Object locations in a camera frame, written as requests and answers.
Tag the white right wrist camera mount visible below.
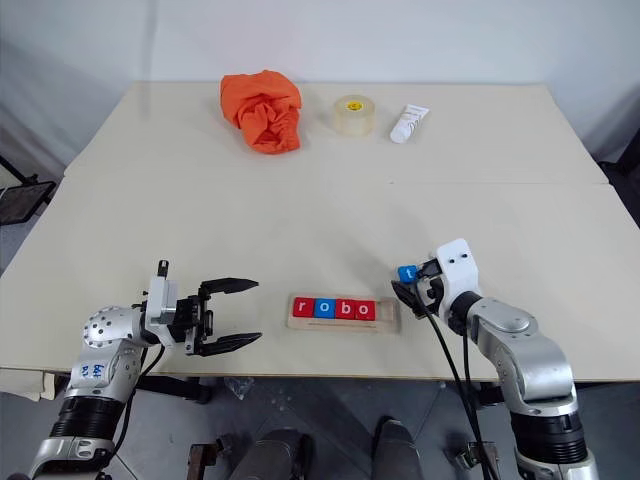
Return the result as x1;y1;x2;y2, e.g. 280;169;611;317
432;238;484;314

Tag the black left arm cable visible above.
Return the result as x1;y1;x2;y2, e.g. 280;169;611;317
107;344;166;466

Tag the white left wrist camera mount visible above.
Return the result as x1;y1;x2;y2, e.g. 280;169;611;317
142;259;181;350

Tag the white squeeze tube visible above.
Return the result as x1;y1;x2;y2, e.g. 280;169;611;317
389;103;431;146

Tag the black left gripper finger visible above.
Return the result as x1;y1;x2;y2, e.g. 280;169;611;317
199;276;260;297
199;330;264;358

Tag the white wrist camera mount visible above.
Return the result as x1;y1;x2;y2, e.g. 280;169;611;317
142;259;181;350
432;238;484;314

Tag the black table frame leg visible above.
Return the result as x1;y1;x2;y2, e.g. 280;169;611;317
469;382;506;409
137;375;214;405

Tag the wide dark rounded shape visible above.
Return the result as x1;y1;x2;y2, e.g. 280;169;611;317
232;429;314;480

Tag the clear plastic bag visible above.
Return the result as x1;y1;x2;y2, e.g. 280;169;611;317
223;377;254;401

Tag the wooden letter tray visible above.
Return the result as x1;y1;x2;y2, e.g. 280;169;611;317
286;293;403;334

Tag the brown metal bracket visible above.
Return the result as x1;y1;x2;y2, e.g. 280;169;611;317
189;434;236;480
452;439;501;480

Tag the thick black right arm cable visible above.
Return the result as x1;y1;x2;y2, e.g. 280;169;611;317
422;294;494;480

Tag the clear tape roll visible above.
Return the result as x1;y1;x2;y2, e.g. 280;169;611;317
332;93;377;137

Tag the narrow dark rounded shape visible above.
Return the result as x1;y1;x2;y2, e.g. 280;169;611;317
374;417;421;480

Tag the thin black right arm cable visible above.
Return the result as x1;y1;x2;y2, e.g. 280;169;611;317
462;329;484;451

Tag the black chair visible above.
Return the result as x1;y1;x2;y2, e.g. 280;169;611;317
597;84;640;221

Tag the crumpled orange cloth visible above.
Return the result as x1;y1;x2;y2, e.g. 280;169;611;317
219;69;304;156

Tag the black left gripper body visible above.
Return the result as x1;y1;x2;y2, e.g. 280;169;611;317
172;282;216;357

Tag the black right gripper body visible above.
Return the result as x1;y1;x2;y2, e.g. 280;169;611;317
411;259;447;319

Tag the black mesh rack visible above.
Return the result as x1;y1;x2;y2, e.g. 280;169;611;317
0;154;57;226

